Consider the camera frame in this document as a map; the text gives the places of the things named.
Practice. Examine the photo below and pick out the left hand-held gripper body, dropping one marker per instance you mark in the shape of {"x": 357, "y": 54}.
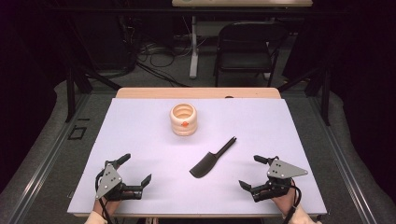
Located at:
{"x": 109, "y": 182}

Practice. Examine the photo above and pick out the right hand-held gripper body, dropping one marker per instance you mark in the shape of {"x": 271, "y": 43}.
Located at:
{"x": 283, "y": 169}

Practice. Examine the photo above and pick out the dark brown comb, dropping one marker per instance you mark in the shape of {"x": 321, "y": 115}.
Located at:
{"x": 204, "y": 165}

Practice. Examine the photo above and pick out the person's left hand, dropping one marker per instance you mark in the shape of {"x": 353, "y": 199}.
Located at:
{"x": 106, "y": 207}

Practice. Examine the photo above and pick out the person's right hand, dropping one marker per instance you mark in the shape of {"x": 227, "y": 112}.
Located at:
{"x": 286, "y": 203}

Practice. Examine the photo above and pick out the black metal stand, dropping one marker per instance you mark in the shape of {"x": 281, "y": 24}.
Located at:
{"x": 70, "y": 93}
{"x": 325, "y": 99}

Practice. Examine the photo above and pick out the wooden table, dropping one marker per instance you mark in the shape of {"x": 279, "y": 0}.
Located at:
{"x": 186, "y": 92}

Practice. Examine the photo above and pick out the black folding chair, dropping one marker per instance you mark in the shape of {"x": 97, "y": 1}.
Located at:
{"x": 246, "y": 60}

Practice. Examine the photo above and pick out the desk with white leg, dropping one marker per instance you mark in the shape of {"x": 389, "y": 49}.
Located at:
{"x": 194, "y": 62}

